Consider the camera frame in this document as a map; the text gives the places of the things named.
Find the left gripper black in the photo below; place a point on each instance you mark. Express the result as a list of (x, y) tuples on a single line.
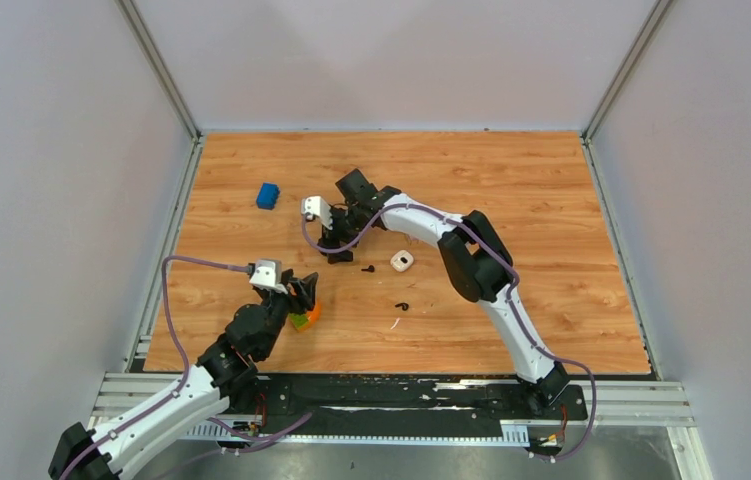
[(306, 289)]

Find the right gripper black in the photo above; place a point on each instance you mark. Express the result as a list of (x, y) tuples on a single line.
[(332, 238)]

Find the white earbud charging case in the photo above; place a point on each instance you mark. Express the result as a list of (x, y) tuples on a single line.
[(401, 261)]

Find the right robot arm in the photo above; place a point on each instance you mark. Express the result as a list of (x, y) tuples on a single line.
[(477, 263)]

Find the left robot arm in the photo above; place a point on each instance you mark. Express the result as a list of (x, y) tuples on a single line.
[(122, 447)]

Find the orange green toy block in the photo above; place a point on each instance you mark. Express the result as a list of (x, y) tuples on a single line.
[(304, 321)]

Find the blue toy block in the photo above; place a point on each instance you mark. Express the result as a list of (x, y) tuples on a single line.
[(267, 196)]

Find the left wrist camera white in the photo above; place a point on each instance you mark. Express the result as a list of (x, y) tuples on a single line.
[(267, 275)]

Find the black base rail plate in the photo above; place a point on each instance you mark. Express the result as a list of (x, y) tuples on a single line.
[(399, 405)]

